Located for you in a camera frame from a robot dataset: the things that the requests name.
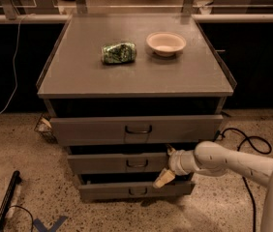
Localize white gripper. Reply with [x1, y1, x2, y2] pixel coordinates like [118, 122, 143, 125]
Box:
[153, 144, 198, 189]

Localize grey drawer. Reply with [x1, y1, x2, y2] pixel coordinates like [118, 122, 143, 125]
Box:
[78, 181, 195, 200]
[50, 115, 223, 146]
[66, 144, 207, 176]

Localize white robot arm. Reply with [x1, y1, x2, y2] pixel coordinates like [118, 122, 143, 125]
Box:
[153, 141, 273, 232]

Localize grey bottom drawer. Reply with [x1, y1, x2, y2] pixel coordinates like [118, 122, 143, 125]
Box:
[78, 181, 195, 200]

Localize grey drawer cabinet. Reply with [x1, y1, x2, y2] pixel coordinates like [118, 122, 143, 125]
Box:
[35, 14, 237, 202]

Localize grey top drawer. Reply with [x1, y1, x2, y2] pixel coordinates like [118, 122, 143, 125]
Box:
[50, 115, 223, 146]

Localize white paper bowl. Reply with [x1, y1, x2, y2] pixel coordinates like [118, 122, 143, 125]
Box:
[146, 32, 186, 57]

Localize blue tape cross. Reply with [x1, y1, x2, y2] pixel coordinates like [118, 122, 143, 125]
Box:
[33, 215, 69, 232]

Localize black bar on floor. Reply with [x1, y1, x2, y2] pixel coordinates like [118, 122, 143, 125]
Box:
[0, 170, 21, 232]

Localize white cable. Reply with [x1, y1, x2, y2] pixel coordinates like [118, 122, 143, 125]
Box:
[0, 14, 34, 147]

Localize thin black floor cable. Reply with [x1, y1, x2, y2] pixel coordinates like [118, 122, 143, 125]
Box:
[0, 195, 35, 232]

